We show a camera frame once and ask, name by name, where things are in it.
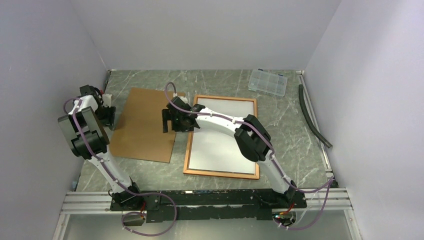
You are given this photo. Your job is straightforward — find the brown backing board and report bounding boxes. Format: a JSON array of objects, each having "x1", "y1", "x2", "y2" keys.
[{"x1": 109, "y1": 87, "x2": 176, "y2": 163}]

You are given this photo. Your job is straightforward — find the wooden picture frame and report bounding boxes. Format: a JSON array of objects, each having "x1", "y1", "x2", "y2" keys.
[{"x1": 183, "y1": 94, "x2": 261, "y2": 180}]

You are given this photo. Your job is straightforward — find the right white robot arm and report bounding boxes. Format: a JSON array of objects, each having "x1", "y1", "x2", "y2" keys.
[{"x1": 161, "y1": 95, "x2": 296, "y2": 208}]

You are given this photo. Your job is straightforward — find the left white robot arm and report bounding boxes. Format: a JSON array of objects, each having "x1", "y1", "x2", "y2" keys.
[{"x1": 57, "y1": 85, "x2": 144, "y2": 210}]

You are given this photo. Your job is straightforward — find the clear plastic organizer box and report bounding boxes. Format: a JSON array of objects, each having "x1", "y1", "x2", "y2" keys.
[{"x1": 247, "y1": 68, "x2": 288, "y2": 98}]

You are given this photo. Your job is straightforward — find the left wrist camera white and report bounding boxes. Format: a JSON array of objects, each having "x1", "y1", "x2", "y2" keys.
[{"x1": 102, "y1": 93, "x2": 113, "y2": 107}]

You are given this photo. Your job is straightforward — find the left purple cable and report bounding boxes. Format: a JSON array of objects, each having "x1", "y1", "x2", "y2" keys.
[{"x1": 62, "y1": 96, "x2": 180, "y2": 238}]

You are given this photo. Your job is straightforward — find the purple cable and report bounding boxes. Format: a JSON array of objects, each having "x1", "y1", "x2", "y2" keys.
[
  {"x1": 164, "y1": 82, "x2": 335, "y2": 232},
  {"x1": 62, "y1": 96, "x2": 180, "y2": 238}
]

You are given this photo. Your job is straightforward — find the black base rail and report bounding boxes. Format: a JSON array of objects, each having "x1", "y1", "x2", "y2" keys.
[{"x1": 110, "y1": 188, "x2": 307, "y2": 223}]

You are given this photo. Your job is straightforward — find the aluminium extrusion rail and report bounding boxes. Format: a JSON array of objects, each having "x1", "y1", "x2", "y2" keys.
[{"x1": 60, "y1": 191, "x2": 112, "y2": 215}]

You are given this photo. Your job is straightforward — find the dark green hose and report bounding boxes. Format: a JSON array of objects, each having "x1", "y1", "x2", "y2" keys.
[{"x1": 298, "y1": 83, "x2": 333, "y2": 149}]

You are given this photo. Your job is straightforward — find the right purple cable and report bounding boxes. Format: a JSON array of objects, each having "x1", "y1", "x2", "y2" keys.
[{"x1": 164, "y1": 82, "x2": 335, "y2": 232}]

